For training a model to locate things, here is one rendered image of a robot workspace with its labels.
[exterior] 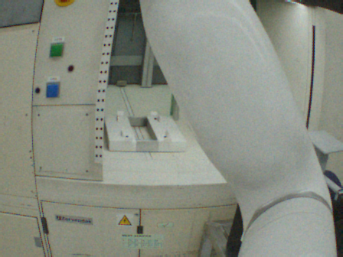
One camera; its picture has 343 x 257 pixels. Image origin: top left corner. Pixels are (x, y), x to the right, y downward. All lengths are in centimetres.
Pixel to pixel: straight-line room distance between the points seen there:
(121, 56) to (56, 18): 97
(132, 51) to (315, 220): 164
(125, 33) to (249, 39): 161
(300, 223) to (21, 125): 82
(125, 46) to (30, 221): 103
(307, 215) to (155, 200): 80
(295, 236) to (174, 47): 19
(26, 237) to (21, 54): 55
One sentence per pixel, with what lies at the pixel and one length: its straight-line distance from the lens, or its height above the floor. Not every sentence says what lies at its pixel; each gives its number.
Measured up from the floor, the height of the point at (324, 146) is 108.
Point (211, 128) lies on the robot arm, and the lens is 36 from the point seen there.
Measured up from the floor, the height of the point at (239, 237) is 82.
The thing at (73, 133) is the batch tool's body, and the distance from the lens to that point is 108.
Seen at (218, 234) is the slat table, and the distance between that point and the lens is 115.
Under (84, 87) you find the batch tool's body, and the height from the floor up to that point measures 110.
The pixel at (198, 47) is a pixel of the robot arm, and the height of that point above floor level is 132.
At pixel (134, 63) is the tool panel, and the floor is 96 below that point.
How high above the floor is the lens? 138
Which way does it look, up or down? 20 degrees down
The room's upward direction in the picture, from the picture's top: 5 degrees clockwise
